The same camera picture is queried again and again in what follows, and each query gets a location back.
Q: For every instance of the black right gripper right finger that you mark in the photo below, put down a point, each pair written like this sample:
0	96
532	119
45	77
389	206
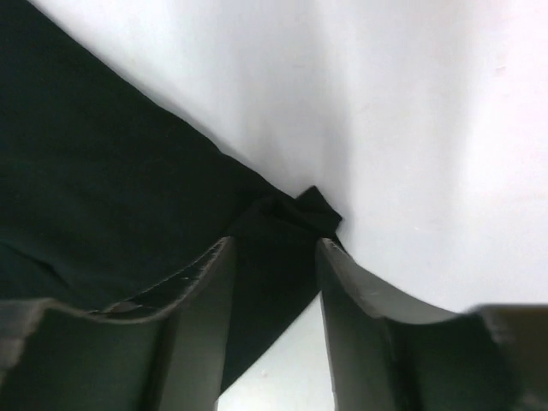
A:
390	351

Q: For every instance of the black t-shirt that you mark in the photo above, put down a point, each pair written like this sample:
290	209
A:
105	196

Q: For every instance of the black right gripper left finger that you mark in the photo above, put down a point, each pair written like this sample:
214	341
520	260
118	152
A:
164	350

